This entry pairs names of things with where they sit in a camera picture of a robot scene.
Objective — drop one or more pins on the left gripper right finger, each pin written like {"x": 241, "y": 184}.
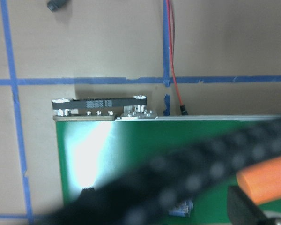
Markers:
{"x": 241, "y": 210}

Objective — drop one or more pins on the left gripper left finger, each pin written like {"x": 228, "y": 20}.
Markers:
{"x": 87, "y": 194}

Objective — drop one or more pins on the plain orange cylinder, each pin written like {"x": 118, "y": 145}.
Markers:
{"x": 261, "y": 182}

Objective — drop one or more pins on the green push button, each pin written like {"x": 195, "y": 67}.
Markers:
{"x": 182, "y": 210}

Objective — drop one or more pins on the green conveyor belt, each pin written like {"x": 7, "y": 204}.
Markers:
{"x": 142, "y": 165}

